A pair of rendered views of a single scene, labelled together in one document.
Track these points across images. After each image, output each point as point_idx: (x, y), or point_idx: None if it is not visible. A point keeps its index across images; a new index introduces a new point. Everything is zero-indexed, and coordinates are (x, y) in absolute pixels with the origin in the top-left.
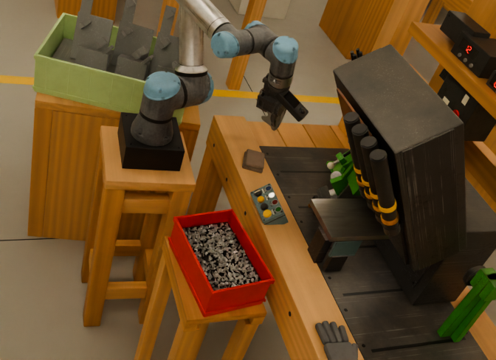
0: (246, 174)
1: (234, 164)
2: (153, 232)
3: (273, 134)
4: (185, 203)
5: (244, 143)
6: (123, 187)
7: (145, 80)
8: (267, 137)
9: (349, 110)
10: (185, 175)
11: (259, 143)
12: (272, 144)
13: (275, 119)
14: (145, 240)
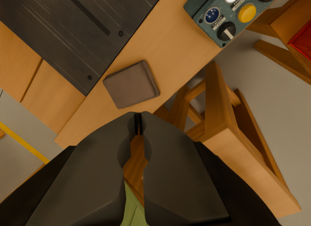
0: (168, 79)
1: (158, 107)
2: (183, 108)
3: (40, 91)
4: (227, 114)
5: (102, 116)
6: (285, 187)
7: None
8: (53, 95)
9: None
10: (218, 146)
11: (76, 98)
12: (58, 82)
13: (246, 222)
14: (187, 107)
